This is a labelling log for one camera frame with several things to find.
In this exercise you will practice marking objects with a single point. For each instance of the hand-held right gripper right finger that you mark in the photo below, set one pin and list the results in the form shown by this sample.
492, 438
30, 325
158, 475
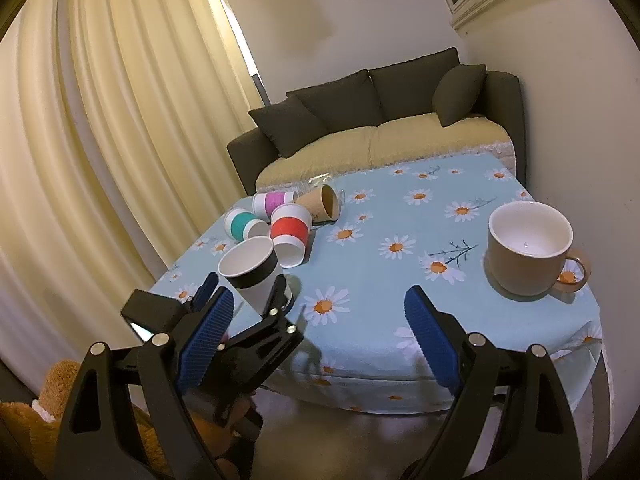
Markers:
429, 340

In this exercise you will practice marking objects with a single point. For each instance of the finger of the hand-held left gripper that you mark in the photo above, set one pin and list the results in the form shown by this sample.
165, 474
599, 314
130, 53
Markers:
280, 327
201, 296

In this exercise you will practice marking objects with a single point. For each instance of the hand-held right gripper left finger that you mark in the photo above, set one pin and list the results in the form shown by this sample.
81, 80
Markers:
205, 342

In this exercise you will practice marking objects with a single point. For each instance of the white cup with black band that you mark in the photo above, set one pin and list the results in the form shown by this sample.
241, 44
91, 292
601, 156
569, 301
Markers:
250, 272

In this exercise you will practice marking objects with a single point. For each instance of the white cup with teal band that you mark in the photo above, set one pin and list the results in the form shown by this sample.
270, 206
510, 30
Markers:
242, 222

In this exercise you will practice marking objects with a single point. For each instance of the white cup with red band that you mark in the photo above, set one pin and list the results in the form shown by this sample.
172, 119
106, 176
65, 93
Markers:
290, 230

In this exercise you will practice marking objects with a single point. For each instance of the white cup with pink band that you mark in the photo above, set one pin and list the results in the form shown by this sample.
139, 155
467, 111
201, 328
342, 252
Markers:
272, 202

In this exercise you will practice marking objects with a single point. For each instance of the brown paper cup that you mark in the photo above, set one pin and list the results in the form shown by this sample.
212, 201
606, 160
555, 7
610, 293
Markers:
315, 205

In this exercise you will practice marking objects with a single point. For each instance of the clear plastic cup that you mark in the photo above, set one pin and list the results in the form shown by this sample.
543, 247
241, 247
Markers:
319, 181

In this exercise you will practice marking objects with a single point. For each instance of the blue daisy print tablecloth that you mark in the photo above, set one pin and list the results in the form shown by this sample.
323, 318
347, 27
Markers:
400, 280

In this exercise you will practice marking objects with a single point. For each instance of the beige ceramic mug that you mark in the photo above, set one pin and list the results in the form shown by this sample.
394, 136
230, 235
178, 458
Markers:
525, 260

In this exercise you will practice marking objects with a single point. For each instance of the brown plush teddy bear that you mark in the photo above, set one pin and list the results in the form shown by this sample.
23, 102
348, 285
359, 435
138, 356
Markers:
30, 410

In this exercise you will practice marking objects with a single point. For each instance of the dark grey throw pillow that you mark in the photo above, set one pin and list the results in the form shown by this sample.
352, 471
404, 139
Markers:
287, 125
457, 92

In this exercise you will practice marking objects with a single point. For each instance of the yellow sofa seat cover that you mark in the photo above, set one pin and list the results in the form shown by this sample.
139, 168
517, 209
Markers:
400, 140

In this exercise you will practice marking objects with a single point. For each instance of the cream pleated curtain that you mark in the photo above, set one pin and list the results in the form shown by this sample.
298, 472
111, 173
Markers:
100, 110

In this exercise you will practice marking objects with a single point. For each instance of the dark grey sofa back cushion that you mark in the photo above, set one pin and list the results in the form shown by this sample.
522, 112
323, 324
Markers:
340, 102
410, 85

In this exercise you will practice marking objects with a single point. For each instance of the dark grey sofa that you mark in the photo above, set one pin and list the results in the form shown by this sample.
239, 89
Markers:
505, 105

